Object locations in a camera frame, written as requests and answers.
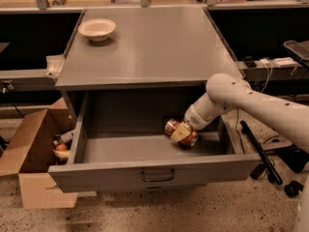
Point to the black device on shelf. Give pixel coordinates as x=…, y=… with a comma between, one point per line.
x=249, y=62

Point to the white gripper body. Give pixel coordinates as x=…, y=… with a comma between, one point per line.
x=195, y=119

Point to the white bottle in box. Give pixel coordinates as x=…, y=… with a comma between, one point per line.
x=63, y=138

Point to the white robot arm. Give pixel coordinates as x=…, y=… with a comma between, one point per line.
x=225, y=93

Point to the black pole on floor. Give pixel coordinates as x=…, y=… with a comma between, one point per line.
x=274, y=176

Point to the open grey top drawer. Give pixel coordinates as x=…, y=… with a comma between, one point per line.
x=119, y=134

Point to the grey metal cabinet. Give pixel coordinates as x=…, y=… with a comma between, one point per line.
x=151, y=68

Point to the yellow item in box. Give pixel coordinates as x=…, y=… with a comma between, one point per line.
x=62, y=155

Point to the black drawer handle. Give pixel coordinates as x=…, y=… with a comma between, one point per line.
x=152, y=176

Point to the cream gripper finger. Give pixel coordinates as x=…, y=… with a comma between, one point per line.
x=180, y=132

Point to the orange soda can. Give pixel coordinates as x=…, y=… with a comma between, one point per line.
x=188, y=141

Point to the orange fruit in box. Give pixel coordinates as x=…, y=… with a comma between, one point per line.
x=61, y=147

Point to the open cardboard box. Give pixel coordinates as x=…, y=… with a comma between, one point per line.
x=30, y=154

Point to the white power strip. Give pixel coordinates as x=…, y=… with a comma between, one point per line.
x=286, y=62

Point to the white bowl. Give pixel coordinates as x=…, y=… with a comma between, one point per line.
x=97, y=30

